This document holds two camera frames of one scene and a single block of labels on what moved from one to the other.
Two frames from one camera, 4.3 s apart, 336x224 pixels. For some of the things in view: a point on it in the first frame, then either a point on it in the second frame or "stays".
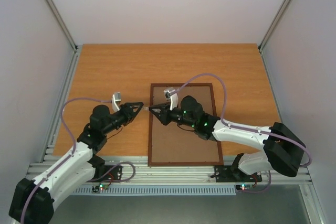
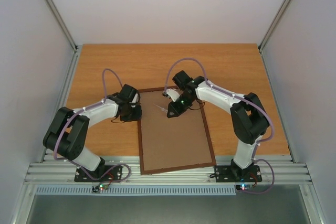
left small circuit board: [97, 189] stays
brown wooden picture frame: [151, 123] to [175, 168]
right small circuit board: [243, 187] stays
